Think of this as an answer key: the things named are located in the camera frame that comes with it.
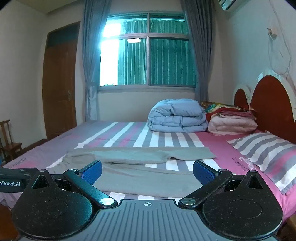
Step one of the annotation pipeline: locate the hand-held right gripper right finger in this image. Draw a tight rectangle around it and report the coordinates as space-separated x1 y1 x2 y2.
179 160 265 208

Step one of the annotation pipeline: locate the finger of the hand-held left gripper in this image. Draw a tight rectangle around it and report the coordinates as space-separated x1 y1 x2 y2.
20 167 39 179

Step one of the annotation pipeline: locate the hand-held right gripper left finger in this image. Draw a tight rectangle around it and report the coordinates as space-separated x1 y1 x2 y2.
30 160 118 208

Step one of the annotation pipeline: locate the grey-beige towel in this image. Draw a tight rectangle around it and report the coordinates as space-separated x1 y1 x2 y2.
62 146 216 197

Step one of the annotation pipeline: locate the bed with striped sheet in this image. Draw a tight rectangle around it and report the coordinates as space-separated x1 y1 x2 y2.
0 120 296 224

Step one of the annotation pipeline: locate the wooden chair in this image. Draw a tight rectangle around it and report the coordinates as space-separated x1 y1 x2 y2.
0 119 23 164

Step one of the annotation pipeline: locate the folded pale pink quilt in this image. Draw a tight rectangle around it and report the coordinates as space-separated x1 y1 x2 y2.
207 113 258 135

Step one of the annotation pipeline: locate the red patterned blanket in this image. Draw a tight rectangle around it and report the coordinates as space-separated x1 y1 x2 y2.
201 101 242 120

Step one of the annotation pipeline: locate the folded light blue duvet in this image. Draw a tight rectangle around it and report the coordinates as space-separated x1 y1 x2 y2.
147 98 208 133

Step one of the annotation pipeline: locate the striped pillow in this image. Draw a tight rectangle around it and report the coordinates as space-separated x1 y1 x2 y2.
227 132 296 195

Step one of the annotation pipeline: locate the folded dusky pink sheet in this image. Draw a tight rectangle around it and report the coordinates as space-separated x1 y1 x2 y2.
217 109 257 120

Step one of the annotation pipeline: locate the brown wooden door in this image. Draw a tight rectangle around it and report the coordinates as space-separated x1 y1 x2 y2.
42 21 80 140

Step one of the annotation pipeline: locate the red and white headboard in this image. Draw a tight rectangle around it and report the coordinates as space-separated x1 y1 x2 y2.
232 68 296 144

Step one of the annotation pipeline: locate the window with green glass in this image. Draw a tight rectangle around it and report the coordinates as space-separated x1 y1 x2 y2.
99 11 197 88

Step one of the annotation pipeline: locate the white air conditioner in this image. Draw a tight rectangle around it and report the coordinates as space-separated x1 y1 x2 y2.
217 0 238 11

